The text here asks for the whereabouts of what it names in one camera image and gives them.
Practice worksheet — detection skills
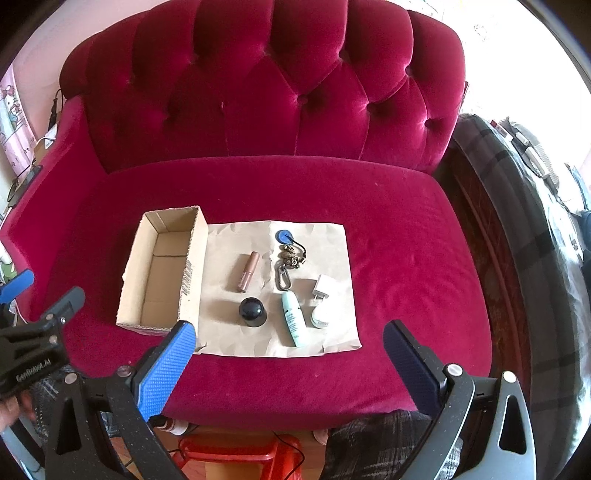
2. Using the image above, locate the brass keychain with carabiner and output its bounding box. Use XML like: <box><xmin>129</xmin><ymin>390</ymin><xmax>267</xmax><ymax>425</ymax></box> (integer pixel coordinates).
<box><xmin>276</xmin><ymin>241</ymin><xmax>307</xmax><ymax>291</ymax></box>

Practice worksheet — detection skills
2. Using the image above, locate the light blue cosmetic bottle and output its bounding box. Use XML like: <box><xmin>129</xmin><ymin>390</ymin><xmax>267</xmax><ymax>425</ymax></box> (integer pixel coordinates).
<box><xmin>281</xmin><ymin>291</ymin><xmax>305</xmax><ymax>347</ymax></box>

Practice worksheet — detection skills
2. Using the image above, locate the white plug charger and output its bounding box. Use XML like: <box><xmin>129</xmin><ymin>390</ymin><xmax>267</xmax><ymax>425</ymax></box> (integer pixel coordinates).
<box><xmin>312</xmin><ymin>275</ymin><xmax>331</xmax><ymax>300</ymax></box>

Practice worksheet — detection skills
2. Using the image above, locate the rose gold lipstick tube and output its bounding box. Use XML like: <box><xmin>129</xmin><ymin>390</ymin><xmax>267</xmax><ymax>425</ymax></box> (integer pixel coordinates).
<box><xmin>238</xmin><ymin>251</ymin><xmax>260</xmax><ymax>293</ymax></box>

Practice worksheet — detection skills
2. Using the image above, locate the pink cartoon poster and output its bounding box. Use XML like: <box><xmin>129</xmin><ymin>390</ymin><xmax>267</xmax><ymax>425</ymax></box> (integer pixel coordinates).
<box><xmin>1</xmin><ymin>65</ymin><xmax>36</xmax><ymax>176</ymax></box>

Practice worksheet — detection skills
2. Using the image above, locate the white round cream jar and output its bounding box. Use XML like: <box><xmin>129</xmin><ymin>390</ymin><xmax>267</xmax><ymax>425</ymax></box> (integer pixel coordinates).
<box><xmin>310</xmin><ymin>304</ymin><xmax>329</xmax><ymax>329</ymax></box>

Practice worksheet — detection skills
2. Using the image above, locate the cardboard box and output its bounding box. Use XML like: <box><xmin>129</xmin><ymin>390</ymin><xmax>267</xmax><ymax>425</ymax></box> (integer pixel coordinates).
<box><xmin>116</xmin><ymin>206</ymin><xmax>208</xmax><ymax>335</ymax></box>

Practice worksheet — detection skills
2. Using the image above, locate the blue round key fob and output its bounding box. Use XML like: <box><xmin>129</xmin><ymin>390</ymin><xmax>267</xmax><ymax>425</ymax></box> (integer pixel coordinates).
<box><xmin>276</xmin><ymin>229</ymin><xmax>294</xmax><ymax>245</ymax></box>

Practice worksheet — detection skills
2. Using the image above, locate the black round jar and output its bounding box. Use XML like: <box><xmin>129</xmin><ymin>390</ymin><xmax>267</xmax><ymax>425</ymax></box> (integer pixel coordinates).
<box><xmin>238</xmin><ymin>297</ymin><xmax>267</xmax><ymax>328</ymax></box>

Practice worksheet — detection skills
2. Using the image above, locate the person left hand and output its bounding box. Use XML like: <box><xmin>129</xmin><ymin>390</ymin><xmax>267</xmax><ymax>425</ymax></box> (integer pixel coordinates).
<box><xmin>0</xmin><ymin>391</ymin><xmax>36</xmax><ymax>432</ymax></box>

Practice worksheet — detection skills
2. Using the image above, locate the red plastic stool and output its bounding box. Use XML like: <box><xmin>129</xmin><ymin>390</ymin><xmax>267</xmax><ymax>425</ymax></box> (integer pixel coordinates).
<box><xmin>172</xmin><ymin>432</ymin><xmax>305</xmax><ymax>479</ymax></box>

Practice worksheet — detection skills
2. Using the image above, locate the brown kraft paper sheet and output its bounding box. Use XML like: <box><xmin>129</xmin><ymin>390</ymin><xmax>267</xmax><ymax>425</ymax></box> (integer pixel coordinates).
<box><xmin>197</xmin><ymin>220</ymin><xmax>362</xmax><ymax>358</ymax></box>

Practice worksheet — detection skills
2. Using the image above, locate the grey plaid blanket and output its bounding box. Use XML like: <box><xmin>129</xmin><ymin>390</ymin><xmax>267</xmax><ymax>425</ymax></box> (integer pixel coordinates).
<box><xmin>453</xmin><ymin>114</ymin><xmax>590</xmax><ymax>478</ymax></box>

